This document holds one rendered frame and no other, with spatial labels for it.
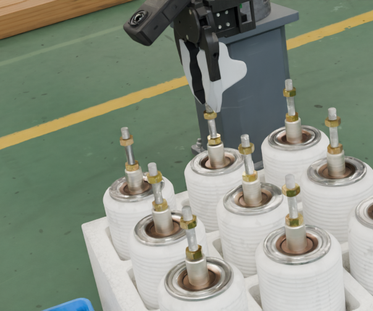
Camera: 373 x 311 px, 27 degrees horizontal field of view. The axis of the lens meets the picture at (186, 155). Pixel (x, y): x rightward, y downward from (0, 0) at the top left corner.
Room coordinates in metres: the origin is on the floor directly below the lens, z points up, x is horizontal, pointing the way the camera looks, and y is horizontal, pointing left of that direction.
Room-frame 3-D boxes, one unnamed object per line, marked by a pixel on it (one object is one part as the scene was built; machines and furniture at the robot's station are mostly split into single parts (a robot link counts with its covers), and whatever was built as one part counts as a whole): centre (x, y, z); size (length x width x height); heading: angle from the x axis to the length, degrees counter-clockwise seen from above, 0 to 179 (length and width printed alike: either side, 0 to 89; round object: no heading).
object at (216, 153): (0.94, -0.04, 0.26); 0.02 x 0.02 x 0.03
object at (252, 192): (0.83, -0.07, 0.26); 0.02 x 0.02 x 0.03
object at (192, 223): (0.68, 0.01, 0.33); 0.02 x 0.02 x 0.01; 20
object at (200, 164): (0.94, -0.04, 0.25); 0.08 x 0.08 x 0.01
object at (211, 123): (0.94, -0.04, 0.30); 0.01 x 0.01 x 0.08
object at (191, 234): (0.68, 0.01, 0.30); 0.01 x 0.01 x 0.08
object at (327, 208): (0.86, -0.19, 0.16); 0.10 x 0.10 x 0.18
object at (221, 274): (0.68, 0.01, 0.25); 0.08 x 0.08 x 0.01
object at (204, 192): (0.94, -0.04, 0.16); 0.10 x 0.10 x 0.18
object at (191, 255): (0.68, 0.01, 0.29); 0.02 x 0.02 x 0.01; 20
